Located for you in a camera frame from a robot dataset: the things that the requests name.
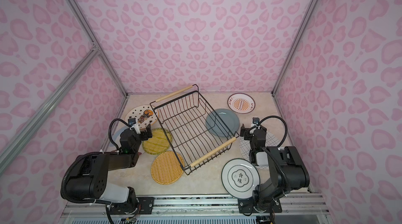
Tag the white grid pattern plate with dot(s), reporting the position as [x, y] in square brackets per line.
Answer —
[271, 140]

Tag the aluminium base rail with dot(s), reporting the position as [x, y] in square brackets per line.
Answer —
[295, 208]

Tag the white plate orange sunburst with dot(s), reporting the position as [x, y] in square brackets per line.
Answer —
[241, 103]

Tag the orange woven plate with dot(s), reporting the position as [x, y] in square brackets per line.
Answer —
[166, 168]

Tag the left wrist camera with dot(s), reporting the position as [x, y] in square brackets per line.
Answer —
[134, 126]

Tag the yellow-green woven plate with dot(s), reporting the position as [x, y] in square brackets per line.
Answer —
[159, 143]

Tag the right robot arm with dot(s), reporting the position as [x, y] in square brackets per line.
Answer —
[287, 172]

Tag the white star cartoon plate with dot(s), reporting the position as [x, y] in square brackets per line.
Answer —
[144, 115]

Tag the black wire dish rack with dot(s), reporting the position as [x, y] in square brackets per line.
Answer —
[183, 113]

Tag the pastel abstract pattern plate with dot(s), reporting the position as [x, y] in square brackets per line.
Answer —
[116, 137]

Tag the grey-blue plate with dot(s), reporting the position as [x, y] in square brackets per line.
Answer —
[222, 123]

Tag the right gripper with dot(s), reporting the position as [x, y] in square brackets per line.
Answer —
[248, 132]

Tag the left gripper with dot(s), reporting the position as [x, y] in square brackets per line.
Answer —
[146, 133]

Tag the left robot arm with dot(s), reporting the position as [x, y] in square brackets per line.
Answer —
[86, 180]

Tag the aluminium frame strut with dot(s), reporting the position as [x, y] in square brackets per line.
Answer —
[21, 139]

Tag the white plate black rim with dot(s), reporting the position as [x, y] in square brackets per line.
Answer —
[240, 178]

